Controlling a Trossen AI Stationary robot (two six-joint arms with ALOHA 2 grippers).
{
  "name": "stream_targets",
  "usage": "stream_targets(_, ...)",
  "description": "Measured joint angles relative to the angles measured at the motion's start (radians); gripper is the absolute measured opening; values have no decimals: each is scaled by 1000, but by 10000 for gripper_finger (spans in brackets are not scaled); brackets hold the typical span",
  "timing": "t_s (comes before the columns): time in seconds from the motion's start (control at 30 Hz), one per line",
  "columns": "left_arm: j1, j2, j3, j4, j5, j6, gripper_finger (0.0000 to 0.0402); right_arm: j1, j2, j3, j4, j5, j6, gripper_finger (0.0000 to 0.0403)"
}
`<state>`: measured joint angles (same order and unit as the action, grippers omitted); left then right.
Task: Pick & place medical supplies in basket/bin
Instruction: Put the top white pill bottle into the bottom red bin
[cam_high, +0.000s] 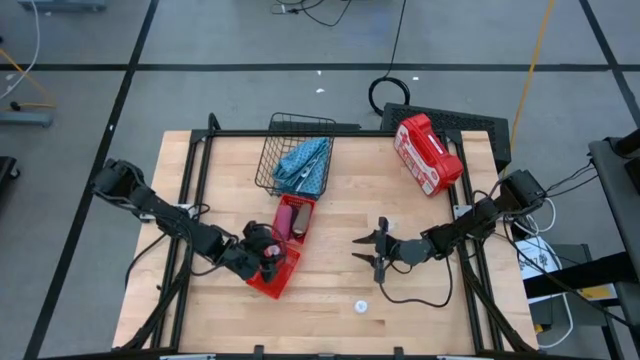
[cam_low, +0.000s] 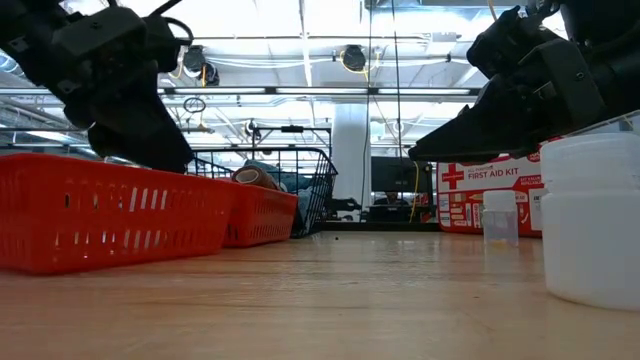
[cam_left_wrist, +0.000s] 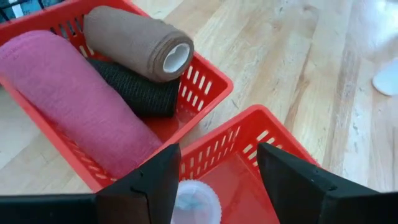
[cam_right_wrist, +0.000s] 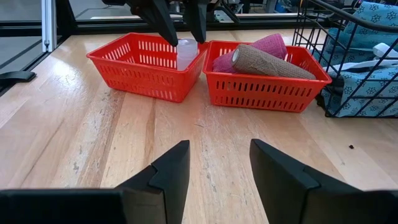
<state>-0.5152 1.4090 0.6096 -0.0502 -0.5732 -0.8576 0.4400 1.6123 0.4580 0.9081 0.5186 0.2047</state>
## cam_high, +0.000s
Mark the black table clamp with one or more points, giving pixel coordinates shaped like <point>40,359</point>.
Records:
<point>398,351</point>
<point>258,350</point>

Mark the black metal rig frame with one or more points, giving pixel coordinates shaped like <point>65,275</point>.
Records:
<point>230,133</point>

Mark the black shelf beam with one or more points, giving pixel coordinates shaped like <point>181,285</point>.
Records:
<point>575,277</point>

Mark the brown bandage roll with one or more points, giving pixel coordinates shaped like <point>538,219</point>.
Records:
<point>302,220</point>

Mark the pink bandage roll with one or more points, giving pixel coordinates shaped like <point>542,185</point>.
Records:
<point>284,222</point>

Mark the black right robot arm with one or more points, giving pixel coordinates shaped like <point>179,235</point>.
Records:
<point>465,227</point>

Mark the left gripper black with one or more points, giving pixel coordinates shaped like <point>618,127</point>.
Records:
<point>250,260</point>

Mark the red first aid kit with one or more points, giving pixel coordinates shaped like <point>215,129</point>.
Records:
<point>430,150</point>

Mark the black side table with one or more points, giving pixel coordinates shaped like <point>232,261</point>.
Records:
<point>615,175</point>

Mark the red plastic slotted basket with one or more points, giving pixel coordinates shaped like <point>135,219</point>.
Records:
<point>287,198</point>
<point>272,290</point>

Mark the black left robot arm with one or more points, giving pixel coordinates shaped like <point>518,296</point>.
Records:
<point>165,215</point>

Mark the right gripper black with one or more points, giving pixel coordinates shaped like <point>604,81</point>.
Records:
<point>387,250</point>

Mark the white printed cardboard box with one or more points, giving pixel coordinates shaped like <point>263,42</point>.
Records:
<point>537,260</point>

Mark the yellow tag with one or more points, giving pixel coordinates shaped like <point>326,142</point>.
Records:
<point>600,292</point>

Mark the grey metal floor base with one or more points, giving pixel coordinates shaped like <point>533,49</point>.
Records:
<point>25,119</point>

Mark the blue dotted cloth pouch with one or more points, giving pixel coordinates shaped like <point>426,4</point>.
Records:
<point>300,160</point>

